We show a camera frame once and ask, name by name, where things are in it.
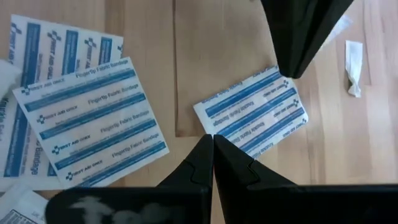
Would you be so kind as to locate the antiseptic towelette packet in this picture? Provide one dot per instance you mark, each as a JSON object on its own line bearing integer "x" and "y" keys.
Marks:
{"x": 18, "y": 205}

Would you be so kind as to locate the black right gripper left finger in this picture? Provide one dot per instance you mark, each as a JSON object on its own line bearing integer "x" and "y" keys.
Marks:
{"x": 199, "y": 171}

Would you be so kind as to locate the fingertip fabric bandage packet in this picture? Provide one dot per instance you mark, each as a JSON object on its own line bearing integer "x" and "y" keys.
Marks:
{"x": 90, "y": 124}

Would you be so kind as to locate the blue striped bandage packet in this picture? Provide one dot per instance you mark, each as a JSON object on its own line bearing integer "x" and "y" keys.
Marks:
{"x": 62, "y": 46}

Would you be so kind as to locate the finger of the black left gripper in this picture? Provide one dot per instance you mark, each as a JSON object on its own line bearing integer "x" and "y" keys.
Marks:
{"x": 286, "y": 31}
{"x": 323, "y": 18}

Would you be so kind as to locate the knuckle fabric bandage packet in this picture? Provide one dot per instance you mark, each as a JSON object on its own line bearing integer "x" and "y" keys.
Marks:
{"x": 255, "y": 109}
{"x": 15, "y": 149}

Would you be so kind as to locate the twisted white strip packet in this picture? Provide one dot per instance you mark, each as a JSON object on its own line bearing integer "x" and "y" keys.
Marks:
{"x": 354, "y": 65}

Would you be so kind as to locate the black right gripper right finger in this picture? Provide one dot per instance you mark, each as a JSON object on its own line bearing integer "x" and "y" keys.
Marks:
{"x": 233, "y": 174}

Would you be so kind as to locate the plain white gauze packet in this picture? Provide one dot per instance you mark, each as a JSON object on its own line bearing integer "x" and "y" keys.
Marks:
{"x": 7, "y": 76}

